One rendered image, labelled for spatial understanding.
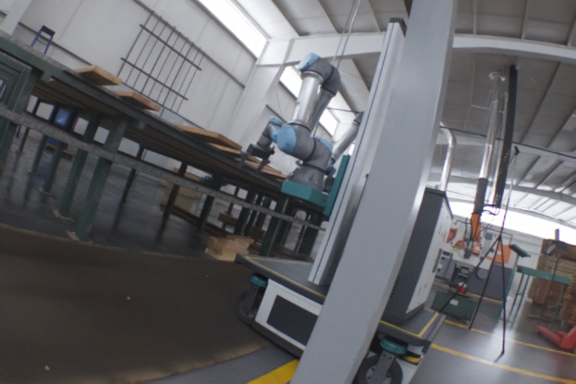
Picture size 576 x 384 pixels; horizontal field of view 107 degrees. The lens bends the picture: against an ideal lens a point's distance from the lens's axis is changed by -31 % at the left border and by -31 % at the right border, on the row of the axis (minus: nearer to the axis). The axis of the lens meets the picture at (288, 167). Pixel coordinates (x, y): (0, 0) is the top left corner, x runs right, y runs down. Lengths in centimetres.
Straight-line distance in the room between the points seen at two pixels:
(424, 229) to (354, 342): 86
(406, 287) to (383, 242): 84
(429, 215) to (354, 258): 85
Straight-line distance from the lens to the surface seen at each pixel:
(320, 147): 138
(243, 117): 1062
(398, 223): 34
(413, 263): 117
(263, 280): 145
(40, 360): 92
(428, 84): 39
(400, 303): 118
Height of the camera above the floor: 60
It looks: 8 degrees up
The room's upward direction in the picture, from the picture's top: 20 degrees clockwise
